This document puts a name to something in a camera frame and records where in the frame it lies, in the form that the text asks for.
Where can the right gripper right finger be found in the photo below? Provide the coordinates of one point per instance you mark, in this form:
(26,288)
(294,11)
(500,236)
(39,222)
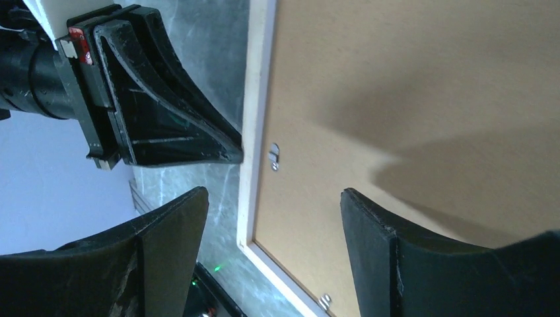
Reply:
(402,269)

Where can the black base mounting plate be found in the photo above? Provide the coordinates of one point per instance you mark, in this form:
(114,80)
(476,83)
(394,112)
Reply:
(207,298)

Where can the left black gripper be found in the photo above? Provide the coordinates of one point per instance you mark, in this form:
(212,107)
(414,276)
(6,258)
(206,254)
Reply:
(116,73)

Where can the wooden picture frame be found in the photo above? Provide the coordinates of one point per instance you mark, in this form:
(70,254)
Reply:
(261,23)

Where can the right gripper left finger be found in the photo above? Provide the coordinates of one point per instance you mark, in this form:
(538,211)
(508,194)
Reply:
(142,267)

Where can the aluminium rail frame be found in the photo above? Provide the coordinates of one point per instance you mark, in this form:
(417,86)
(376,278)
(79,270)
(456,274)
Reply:
(141,204)

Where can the brown backing board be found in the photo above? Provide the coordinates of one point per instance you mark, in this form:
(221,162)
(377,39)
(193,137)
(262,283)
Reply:
(445,113)

